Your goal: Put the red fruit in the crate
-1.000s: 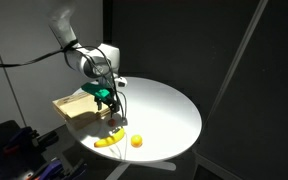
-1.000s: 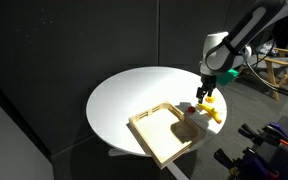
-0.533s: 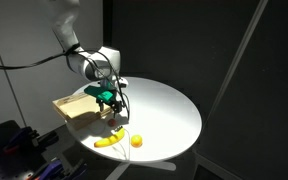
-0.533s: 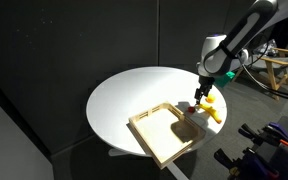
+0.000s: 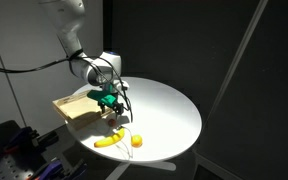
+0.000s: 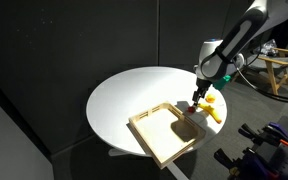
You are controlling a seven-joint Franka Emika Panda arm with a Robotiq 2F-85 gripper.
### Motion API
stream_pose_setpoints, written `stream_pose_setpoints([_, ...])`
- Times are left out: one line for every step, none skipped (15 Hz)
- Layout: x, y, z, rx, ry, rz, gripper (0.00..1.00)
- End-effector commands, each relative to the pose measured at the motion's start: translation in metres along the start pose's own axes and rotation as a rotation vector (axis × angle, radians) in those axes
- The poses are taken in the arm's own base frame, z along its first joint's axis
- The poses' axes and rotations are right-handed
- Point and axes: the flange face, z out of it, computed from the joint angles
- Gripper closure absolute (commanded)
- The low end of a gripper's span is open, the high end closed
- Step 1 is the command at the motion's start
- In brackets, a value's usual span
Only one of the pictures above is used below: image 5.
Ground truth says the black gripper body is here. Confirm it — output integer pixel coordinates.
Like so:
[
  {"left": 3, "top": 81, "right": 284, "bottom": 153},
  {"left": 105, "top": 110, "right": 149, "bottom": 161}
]
[{"left": 97, "top": 100, "right": 125, "bottom": 115}]

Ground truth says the shallow wooden crate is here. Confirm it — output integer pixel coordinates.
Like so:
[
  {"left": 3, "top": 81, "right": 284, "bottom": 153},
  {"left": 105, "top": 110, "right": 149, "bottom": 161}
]
[{"left": 52, "top": 89, "right": 116, "bottom": 132}]

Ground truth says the small orange round fruit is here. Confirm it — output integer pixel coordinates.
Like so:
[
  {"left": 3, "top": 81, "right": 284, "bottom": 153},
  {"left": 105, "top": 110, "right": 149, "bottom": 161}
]
[{"left": 130, "top": 134, "right": 144, "bottom": 148}]

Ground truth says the yellow banana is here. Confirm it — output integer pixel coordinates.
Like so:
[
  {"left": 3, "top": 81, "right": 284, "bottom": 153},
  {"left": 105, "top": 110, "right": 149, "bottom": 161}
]
[{"left": 93, "top": 127, "right": 126, "bottom": 149}]

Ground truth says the white table base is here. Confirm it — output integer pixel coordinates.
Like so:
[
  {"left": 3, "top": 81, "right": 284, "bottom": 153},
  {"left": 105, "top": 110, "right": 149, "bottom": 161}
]
[{"left": 105, "top": 160, "right": 177, "bottom": 180}]

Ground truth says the teal camera mount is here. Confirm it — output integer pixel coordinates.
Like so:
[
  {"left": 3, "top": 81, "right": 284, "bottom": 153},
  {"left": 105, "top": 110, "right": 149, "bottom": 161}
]
[{"left": 86, "top": 88, "right": 118, "bottom": 108}]

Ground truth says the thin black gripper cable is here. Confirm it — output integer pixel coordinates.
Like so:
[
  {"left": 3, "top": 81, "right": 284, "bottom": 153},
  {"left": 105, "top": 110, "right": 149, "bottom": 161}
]
[{"left": 92, "top": 59, "right": 134, "bottom": 124}]

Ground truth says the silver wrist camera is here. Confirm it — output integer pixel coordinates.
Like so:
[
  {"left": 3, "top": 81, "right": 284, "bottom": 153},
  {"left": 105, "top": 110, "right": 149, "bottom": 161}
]
[{"left": 117, "top": 80, "right": 131, "bottom": 92}]

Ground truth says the purple clamp with orange handle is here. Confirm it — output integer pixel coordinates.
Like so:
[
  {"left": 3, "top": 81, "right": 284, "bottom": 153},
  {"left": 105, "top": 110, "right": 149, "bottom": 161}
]
[
  {"left": 30, "top": 158, "right": 88, "bottom": 180},
  {"left": 2, "top": 126, "right": 60, "bottom": 155}
]

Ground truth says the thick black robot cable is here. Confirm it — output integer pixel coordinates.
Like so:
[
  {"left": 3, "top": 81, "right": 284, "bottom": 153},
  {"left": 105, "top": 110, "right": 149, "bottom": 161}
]
[{"left": 0, "top": 49, "right": 85, "bottom": 74}]

